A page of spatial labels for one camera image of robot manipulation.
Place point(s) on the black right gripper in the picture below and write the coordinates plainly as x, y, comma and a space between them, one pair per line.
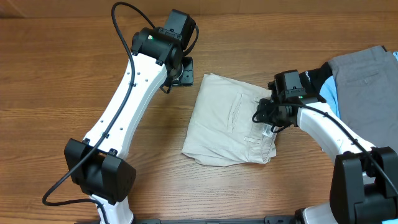
263, 117

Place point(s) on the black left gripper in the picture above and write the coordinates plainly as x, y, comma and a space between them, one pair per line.
187, 78

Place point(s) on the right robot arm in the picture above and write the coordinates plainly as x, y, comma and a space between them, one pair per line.
364, 183

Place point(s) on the beige khaki shorts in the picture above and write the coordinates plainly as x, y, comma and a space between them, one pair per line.
221, 131

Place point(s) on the black garment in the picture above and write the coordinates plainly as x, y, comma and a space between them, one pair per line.
313, 80

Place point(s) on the grey trousers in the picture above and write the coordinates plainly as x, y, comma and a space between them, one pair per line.
370, 96

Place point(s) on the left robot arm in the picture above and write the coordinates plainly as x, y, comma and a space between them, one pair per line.
157, 60

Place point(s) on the light blue garment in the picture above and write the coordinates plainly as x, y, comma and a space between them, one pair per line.
329, 93

